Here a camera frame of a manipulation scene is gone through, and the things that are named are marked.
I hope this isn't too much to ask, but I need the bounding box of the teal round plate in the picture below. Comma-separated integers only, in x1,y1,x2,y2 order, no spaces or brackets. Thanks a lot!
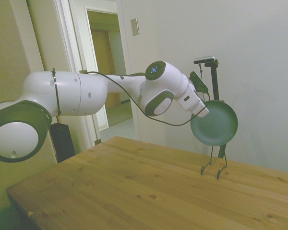
190,100,239,146

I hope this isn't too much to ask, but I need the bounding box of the white door frame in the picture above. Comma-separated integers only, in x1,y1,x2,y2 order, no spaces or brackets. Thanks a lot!
54,0,141,149

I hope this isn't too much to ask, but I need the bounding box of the black box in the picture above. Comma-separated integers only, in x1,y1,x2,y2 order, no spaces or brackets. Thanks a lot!
49,122,76,164

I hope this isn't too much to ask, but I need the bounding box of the brown hallway door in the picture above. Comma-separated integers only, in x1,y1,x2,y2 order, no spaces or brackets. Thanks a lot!
91,30,120,111

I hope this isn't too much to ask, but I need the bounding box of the black wire plate rack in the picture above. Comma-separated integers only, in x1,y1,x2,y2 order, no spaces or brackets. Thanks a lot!
200,143,228,180

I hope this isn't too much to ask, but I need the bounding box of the wrist-mounted camera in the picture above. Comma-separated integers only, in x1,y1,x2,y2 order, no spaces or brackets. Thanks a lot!
189,71,209,94

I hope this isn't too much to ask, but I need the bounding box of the black stand with clamp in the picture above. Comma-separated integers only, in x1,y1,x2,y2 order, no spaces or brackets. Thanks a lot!
204,59,228,159

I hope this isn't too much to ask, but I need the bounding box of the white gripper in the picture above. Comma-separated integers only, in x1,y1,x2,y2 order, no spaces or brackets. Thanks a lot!
176,82,209,118

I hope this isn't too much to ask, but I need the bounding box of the grey wall switch plate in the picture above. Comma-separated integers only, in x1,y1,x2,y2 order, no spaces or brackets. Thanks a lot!
131,18,140,36

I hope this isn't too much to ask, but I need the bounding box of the grey exterior camera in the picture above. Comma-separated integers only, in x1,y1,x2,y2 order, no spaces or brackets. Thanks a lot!
193,55,217,64

